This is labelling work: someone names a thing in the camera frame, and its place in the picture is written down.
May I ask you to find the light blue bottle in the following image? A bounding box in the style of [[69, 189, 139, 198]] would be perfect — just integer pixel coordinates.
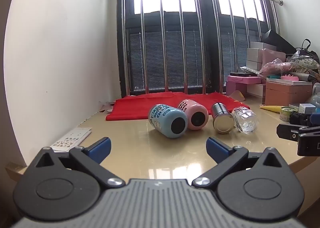
[[148, 104, 189, 139]]

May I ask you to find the salmon storage box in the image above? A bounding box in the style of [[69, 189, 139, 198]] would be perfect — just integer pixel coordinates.
[[264, 80, 313, 107]]

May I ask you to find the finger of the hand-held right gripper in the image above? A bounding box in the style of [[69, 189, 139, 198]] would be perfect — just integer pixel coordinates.
[[290, 112, 320, 127], [276, 123, 301, 141]]

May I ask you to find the floral handbag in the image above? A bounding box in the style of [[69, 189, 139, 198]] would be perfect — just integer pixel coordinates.
[[287, 39, 320, 70]]

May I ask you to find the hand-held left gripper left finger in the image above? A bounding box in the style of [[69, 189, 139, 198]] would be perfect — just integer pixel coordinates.
[[29, 137, 126, 190]]

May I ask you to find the yellow banana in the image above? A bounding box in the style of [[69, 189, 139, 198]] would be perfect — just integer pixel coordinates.
[[259, 105, 283, 113]]

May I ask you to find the small white box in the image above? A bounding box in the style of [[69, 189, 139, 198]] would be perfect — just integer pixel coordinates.
[[298, 103, 317, 114]]

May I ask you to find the crumpled cardboard scrap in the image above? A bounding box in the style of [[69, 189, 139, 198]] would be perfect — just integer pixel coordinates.
[[98, 101, 116, 113]]

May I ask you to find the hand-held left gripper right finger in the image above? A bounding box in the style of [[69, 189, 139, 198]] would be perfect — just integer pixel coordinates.
[[191, 137, 291, 189]]

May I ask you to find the black flat device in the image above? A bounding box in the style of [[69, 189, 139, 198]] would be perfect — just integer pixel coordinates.
[[229, 71, 258, 77]]

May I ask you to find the metal window railing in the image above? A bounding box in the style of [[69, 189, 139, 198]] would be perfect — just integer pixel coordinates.
[[104, 0, 284, 96]]

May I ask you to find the red cloth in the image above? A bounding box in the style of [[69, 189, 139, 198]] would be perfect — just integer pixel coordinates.
[[105, 92, 251, 121]]

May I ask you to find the stainless steel bottle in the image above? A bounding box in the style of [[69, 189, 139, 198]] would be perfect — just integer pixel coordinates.
[[210, 102, 236, 134]]

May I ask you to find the beige paper cone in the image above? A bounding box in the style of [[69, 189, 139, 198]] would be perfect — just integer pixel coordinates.
[[229, 90, 246, 101]]

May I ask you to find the cardboard box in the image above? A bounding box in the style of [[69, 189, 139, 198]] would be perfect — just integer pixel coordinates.
[[5, 162, 26, 181]]

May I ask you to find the pink bottle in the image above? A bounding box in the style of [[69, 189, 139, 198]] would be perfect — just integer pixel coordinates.
[[177, 99, 209, 131]]

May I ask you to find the small tin can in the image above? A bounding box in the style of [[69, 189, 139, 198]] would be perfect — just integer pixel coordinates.
[[279, 106, 298, 122]]

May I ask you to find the clear plastic bottle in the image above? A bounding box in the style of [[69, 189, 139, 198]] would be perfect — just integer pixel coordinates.
[[231, 106, 259, 134]]

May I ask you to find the pink plastic bag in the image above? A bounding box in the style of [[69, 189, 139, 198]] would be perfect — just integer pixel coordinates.
[[258, 59, 297, 76]]

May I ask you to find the stack of white boxes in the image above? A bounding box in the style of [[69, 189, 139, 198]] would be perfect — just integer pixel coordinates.
[[246, 48, 263, 71]]

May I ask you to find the pale pink box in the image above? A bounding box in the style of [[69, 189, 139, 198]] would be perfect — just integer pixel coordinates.
[[258, 48, 286, 69]]

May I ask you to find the white sticker sheet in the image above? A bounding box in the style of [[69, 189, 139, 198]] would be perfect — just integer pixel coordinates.
[[50, 127, 93, 152]]

